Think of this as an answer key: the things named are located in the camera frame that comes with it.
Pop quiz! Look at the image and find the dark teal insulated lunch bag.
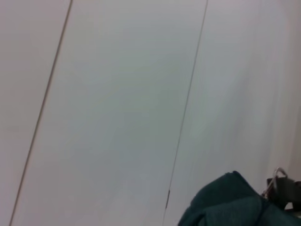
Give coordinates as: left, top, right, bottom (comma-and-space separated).
177, 167, 301, 226

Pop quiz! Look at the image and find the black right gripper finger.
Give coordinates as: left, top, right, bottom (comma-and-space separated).
265, 177, 301, 210

